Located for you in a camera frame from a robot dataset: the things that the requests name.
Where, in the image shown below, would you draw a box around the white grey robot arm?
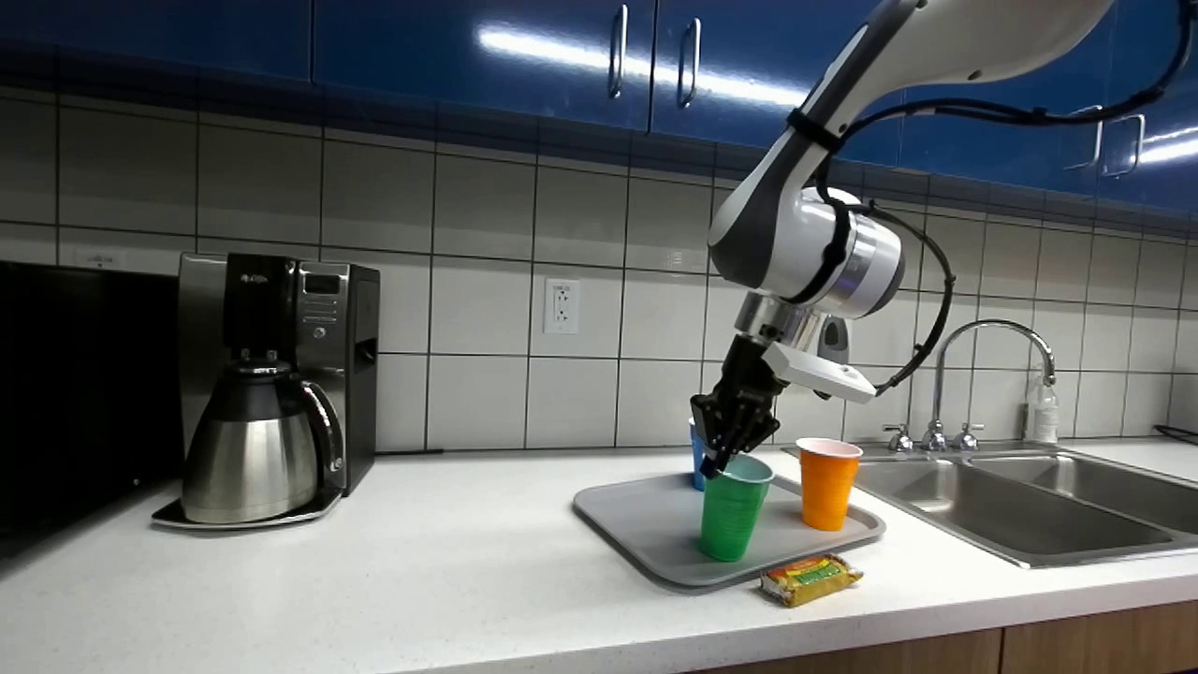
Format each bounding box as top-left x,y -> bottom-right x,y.
689,0 -> 1113,474

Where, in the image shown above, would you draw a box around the stainless steel double sink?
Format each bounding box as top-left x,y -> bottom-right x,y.
858,450 -> 1198,570

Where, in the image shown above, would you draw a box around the orange plastic cup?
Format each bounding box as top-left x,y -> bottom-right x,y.
797,439 -> 865,532

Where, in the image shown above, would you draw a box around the green plastic cup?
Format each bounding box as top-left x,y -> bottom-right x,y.
698,458 -> 774,562

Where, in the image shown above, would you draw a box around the blue upper cabinets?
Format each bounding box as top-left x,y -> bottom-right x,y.
0,0 -> 1194,213

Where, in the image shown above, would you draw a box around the grey plastic tray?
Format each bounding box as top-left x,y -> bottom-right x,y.
572,470 -> 885,592

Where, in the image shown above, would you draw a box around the yellow green sponge pack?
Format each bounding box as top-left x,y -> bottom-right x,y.
761,555 -> 860,605

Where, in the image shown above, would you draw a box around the blue plastic cup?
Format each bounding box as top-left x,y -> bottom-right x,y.
689,419 -> 707,490

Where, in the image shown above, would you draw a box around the black steel coffee maker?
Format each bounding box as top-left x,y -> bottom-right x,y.
153,256 -> 379,532

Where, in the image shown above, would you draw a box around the chrome gooseneck faucet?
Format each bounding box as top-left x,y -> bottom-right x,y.
885,316 -> 1060,454

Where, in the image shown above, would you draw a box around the black microwave oven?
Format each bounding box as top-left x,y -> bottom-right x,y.
0,261 -> 183,562

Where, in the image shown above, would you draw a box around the white wall outlet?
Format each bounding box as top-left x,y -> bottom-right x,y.
543,276 -> 581,332

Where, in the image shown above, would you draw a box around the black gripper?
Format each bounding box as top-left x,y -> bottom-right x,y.
689,337 -> 787,479

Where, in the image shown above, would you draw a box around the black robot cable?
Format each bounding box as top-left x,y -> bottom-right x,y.
816,0 -> 1198,396

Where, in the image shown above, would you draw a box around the wooden lower cabinets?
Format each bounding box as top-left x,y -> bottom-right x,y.
698,603 -> 1198,674

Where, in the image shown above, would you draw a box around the clear soap bottle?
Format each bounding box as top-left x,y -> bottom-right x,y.
1021,383 -> 1060,444

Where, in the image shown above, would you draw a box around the steel coffee carafe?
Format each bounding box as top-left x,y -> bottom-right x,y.
178,367 -> 340,525

